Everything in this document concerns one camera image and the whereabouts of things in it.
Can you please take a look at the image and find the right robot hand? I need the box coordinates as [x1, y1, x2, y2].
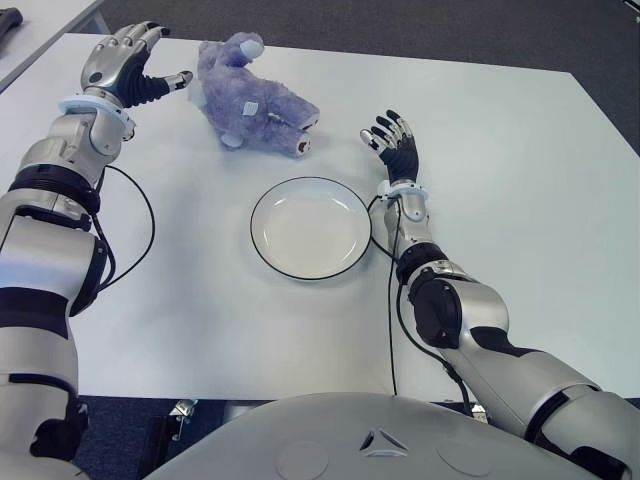
[359, 106, 420, 184]

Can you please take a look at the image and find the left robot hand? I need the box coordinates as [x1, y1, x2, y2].
[79, 22, 194, 109]

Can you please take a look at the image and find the purple plush doll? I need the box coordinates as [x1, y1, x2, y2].
[188, 32, 321, 160]

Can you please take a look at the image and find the white plate black rim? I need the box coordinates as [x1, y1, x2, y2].
[249, 174, 373, 283]

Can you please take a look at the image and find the white side table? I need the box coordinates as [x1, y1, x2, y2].
[0, 0, 109, 95]

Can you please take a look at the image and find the grey robot torso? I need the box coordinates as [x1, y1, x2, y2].
[144, 392, 587, 480]

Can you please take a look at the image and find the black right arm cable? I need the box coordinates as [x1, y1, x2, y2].
[367, 195, 401, 396]

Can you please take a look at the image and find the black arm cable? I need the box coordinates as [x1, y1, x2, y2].
[367, 195, 401, 396]
[82, 163, 156, 302]

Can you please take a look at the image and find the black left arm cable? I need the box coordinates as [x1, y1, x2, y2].
[82, 163, 156, 302]

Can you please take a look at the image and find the metal clamp bracket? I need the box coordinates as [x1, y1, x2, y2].
[168, 398, 199, 442]

